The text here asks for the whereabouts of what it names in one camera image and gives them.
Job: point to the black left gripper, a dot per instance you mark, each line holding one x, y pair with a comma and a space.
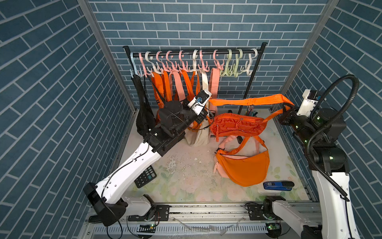
199, 117

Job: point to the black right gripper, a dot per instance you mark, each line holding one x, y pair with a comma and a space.
286, 115

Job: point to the beige bag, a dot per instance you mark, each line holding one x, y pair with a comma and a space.
199, 135

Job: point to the dark orange bag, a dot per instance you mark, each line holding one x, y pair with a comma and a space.
229, 124

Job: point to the bright orange crescent bag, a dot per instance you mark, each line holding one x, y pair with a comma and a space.
245, 172

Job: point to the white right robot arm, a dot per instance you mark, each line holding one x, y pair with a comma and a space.
317, 130

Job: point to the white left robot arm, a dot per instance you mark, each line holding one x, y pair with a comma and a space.
107, 196

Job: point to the orange bag left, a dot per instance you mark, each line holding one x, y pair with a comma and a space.
162, 88

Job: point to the green hook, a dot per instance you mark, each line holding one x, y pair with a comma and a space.
238, 56
227, 69

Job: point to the black bag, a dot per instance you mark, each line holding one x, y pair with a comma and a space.
145, 121

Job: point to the pink hook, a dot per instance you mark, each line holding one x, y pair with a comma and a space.
219, 65

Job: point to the white hook right end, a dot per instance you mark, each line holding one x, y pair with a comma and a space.
251, 57

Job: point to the light blue hook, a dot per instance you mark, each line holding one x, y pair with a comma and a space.
133, 65

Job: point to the pink metal pen bucket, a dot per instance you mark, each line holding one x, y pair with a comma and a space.
251, 111

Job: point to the blue card device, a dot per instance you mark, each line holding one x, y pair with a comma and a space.
278, 185

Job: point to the black calculator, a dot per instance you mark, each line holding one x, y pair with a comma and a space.
145, 177

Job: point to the black clothes rack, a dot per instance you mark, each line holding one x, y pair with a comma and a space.
221, 51

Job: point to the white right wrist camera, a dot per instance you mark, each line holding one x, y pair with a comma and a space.
310, 99

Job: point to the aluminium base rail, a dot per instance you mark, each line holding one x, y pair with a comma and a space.
206, 220

